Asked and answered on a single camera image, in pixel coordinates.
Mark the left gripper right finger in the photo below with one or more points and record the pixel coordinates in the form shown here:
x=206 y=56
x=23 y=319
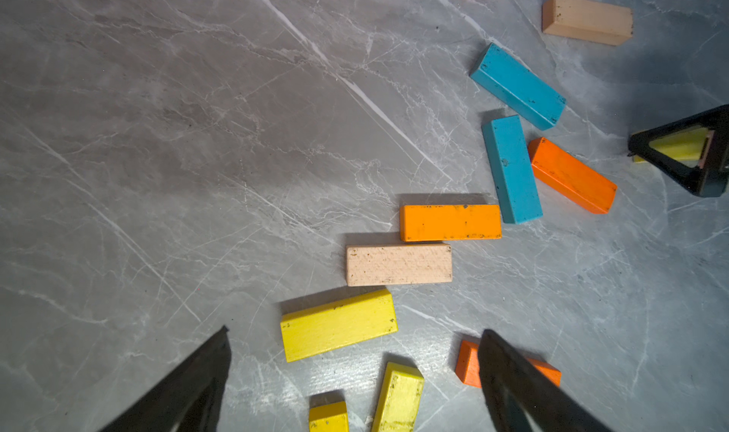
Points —
x=515 y=392

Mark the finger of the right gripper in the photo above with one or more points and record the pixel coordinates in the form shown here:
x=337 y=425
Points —
x=708 y=178

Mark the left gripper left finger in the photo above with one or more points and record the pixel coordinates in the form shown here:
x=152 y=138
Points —
x=189 y=398

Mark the yellow block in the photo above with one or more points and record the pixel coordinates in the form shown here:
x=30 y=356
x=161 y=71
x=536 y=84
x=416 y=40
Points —
x=400 y=399
x=685 y=145
x=329 y=418

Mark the beige block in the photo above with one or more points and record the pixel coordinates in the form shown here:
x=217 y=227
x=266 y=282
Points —
x=588 y=20
x=386 y=265

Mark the yellow block tilted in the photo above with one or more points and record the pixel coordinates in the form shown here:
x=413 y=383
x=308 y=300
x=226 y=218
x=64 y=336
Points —
x=400 y=399

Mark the yellow block horizontal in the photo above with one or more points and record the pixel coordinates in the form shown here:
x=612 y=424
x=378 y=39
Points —
x=338 y=324

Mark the light orange block centre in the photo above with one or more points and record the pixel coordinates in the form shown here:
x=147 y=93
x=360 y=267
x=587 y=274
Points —
x=420 y=223

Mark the teal block lower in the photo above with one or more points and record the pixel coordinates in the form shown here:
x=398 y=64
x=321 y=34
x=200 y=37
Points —
x=512 y=171

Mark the teal block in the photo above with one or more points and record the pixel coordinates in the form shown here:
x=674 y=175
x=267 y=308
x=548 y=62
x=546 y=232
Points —
x=520 y=89
x=512 y=171

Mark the teal block upper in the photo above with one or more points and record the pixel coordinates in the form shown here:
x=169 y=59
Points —
x=520 y=89

